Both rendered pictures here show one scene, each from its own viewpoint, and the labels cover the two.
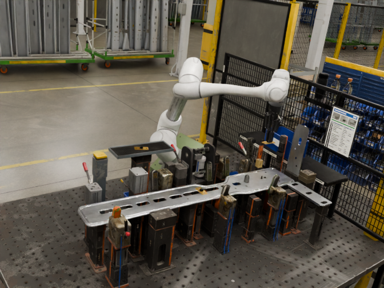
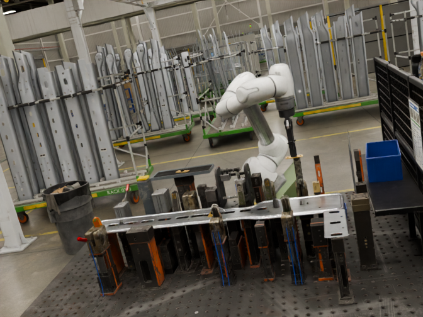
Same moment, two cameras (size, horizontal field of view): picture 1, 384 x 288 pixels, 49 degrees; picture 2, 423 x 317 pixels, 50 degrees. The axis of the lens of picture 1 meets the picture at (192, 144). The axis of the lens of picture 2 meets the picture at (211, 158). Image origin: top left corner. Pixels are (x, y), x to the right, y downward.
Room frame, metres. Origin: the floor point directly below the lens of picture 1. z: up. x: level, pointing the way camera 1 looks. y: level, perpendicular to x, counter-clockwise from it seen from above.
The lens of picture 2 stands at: (0.76, -1.87, 1.85)
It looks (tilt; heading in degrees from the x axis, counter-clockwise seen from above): 14 degrees down; 50
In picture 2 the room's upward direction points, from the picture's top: 12 degrees counter-clockwise
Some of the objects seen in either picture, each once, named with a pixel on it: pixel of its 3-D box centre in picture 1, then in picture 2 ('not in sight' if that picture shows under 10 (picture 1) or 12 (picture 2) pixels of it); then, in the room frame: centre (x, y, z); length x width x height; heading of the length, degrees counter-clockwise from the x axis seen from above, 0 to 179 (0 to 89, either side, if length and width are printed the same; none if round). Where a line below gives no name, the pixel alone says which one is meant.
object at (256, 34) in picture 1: (243, 83); not in sight; (5.04, -0.53, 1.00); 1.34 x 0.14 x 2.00; 40
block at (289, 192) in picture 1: (285, 212); (321, 248); (2.33, -0.64, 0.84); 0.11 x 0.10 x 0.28; 35
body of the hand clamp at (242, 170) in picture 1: (242, 184); (306, 214); (2.57, -0.37, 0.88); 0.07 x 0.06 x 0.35; 35
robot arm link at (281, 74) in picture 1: (279, 83); (279, 80); (2.43, -0.46, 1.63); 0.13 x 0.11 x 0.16; 167
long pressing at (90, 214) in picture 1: (199, 192); (208, 215); (2.15, -0.07, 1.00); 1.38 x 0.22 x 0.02; 125
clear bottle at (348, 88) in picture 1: (346, 92); not in sight; (2.81, -1.00, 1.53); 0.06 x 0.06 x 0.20
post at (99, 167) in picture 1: (99, 191); (152, 212); (2.17, 0.51, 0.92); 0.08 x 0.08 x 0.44; 35
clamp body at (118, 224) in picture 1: (119, 252); (103, 260); (1.68, 0.29, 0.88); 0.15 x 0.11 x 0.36; 35
